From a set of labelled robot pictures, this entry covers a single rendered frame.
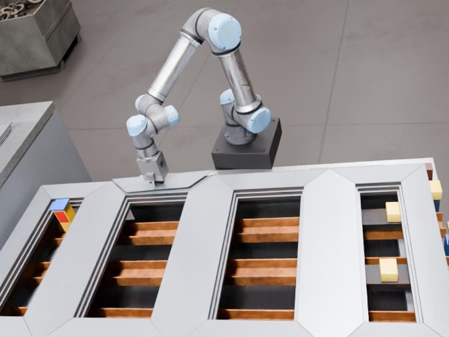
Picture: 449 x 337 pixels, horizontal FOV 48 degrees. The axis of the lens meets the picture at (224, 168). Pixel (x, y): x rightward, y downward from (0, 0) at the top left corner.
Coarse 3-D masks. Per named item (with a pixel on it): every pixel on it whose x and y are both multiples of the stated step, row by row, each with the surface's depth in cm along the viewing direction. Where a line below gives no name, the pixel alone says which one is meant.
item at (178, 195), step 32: (128, 192) 203; (160, 192) 199; (256, 192) 190; (288, 192) 186; (384, 192) 179; (224, 256) 170; (0, 288) 177; (96, 288) 173; (416, 288) 145; (416, 320) 139
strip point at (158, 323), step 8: (152, 320) 153; (160, 320) 152; (168, 320) 152; (176, 320) 151; (184, 320) 151; (192, 320) 150; (200, 320) 150; (160, 328) 150; (168, 328) 150; (176, 328) 149; (184, 328) 149; (192, 328) 148; (168, 336) 148; (176, 336) 147; (184, 336) 146
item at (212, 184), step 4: (212, 180) 198; (216, 180) 197; (220, 180) 197; (200, 184) 197; (204, 184) 197; (208, 184) 196; (212, 184) 196; (216, 184) 195; (220, 184) 195; (224, 184) 194; (196, 188) 196; (200, 188) 196; (204, 188) 195; (208, 188) 195; (212, 188) 194; (216, 188) 194; (220, 188) 193; (224, 188) 193; (228, 188) 192; (232, 188) 192
